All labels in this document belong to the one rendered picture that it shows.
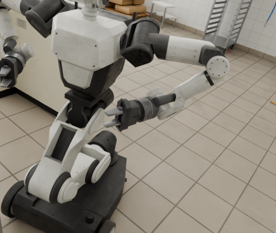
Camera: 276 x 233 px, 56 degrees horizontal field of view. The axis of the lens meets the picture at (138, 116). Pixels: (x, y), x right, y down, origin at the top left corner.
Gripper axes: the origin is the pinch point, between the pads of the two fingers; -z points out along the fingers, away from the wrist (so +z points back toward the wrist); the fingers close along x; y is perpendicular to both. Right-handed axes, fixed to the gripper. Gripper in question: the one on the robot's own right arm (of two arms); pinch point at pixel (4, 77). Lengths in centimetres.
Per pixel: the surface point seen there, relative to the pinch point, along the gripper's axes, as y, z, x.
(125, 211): 60, 2, -86
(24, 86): -19, 122, -71
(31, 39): -11, 114, -24
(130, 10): 122, 477, -65
